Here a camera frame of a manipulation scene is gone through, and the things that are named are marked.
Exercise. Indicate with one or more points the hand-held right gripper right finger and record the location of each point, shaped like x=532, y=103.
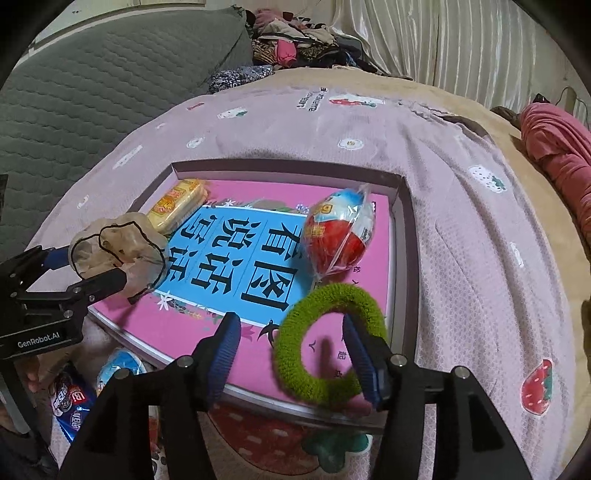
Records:
x=362, y=364

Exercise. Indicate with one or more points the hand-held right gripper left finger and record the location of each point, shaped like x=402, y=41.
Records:
x=224, y=360

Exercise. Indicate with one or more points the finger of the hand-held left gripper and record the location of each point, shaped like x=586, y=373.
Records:
x=57, y=258
x=106, y=282

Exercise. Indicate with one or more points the beige black-trim scrunchie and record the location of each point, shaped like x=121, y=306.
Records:
x=134, y=244

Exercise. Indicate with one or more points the green fuzzy scrunchie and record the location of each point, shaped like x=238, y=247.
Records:
x=288, y=350

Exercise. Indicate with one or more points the blue pink-print cookie packet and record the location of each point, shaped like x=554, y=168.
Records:
x=69, y=401

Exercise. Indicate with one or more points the red blue toy egg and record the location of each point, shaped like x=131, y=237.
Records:
x=121, y=364
x=337, y=240

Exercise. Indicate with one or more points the yellow cake packet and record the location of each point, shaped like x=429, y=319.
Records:
x=178, y=203

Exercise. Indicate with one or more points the dark grey shallow box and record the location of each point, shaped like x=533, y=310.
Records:
x=401, y=258

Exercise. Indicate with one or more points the person's left hand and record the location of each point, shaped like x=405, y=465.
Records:
x=36, y=376

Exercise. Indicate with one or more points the pink book blue label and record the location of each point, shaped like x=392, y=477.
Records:
x=175, y=334

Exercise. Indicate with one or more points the pink printed bedsheet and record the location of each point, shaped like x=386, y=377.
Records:
x=461, y=277

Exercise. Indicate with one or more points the grey quilted headboard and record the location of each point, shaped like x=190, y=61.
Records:
x=92, y=92

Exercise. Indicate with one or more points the blue patterned cloth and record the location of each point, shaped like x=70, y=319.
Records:
x=240, y=76

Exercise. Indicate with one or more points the dark cloth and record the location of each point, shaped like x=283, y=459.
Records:
x=505, y=116

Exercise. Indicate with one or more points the pink quilt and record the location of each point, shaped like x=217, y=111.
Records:
x=558, y=143

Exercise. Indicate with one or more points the pile of clothes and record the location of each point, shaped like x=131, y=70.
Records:
x=295, y=46

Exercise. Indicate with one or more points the white curtain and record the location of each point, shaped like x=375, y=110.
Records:
x=461, y=46

